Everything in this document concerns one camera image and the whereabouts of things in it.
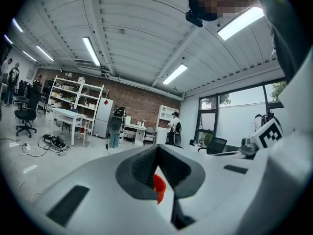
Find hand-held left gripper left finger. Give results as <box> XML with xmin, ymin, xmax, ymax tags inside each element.
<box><xmin>115</xmin><ymin>144</ymin><xmax>159</xmax><ymax>200</ymax></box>

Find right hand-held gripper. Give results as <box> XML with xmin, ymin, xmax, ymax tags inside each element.
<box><xmin>241</xmin><ymin>117</ymin><xmax>284</xmax><ymax>157</ymax></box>

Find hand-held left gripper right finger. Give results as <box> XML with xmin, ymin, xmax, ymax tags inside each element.
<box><xmin>158</xmin><ymin>144</ymin><xmax>206</xmax><ymax>198</ymax></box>

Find red arch block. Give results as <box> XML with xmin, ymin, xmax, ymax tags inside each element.
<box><xmin>153</xmin><ymin>174</ymin><xmax>167</xmax><ymax>205</ymax></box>

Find black-framed window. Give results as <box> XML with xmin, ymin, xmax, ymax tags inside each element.
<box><xmin>197</xmin><ymin>80</ymin><xmax>287</xmax><ymax>148</ymax></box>

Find grey armchair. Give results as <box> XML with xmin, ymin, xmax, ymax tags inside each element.
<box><xmin>143</xmin><ymin>127</ymin><xmax>157</xmax><ymax>146</ymax></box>

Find white desk with drawers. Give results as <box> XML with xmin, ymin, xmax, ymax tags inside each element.
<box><xmin>123</xmin><ymin>122</ymin><xmax>147</xmax><ymax>146</ymax></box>

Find white hutch cabinet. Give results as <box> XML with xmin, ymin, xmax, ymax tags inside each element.
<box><xmin>155</xmin><ymin>104</ymin><xmax>181</xmax><ymax>146</ymax></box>

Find wooden chair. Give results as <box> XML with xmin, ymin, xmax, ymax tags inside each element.
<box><xmin>77</xmin><ymin>121</ymin><xmax>92</xmax><ymax>148</ymax></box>

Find grey refrigerator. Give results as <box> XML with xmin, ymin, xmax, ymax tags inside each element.
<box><xmin>92</xmin><ymin>96</ymin><xmax>116</xmax><ymax>139</ymax></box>

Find black equipment bundle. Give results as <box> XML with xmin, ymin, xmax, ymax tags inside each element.
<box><xmin>37</xmin><ymin>133</ymin><xmax>71</xmax><ymax>157</ymax></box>

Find white work table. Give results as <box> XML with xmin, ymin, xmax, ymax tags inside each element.
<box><xmin>50</xmin><ymin>108</ymin><xmax>86</xmax><ymax>147</ymax></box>

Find white shelf rack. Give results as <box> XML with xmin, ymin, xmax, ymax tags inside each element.
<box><xmin>45</xmin><ymin>74</ymin><xmax>110</xmax><ymax>137</ymax></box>

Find person's black clothing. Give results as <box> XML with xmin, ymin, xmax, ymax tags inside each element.
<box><xmin>254</xmin><ymin>0</ymin><xmax>313</xmax><ymax>83</ymax></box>

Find black swivel office chair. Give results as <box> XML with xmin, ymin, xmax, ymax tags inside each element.
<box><xmin>14</xmin><ymin>89</ymin><xmax>43</xmax><ymax>139</ymax></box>

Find black head camera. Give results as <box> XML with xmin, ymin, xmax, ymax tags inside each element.
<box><xmin>185</xmin><ymin>10</ymin><xmax>204</xmax><ymax>28</ymax></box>

